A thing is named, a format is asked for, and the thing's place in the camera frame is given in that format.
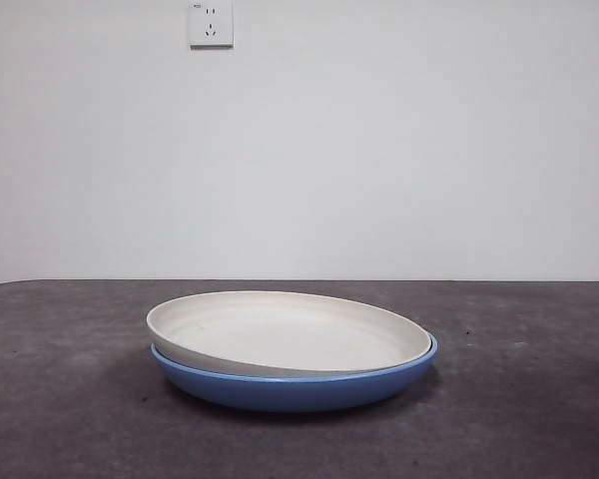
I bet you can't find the white round plate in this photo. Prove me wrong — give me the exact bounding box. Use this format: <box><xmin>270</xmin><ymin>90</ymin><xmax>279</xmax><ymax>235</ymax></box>
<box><xmin>145</xmin><ymin>289</ymin><xmax>433</xmax><ymax>377</ymax></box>

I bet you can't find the white wall socket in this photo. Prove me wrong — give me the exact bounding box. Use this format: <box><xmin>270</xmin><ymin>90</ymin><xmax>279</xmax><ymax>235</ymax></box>
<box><xmin>189</xmin><ymin>1</ymin><xmax>235</xmax><ymax>50</ymax></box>

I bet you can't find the blue round plate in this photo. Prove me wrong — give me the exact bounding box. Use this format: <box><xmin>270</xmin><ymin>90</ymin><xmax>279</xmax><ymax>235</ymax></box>
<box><xmin>150</xmin><ymin>334</ymin><xmax>440</xmax><ymax>413</ymax></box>

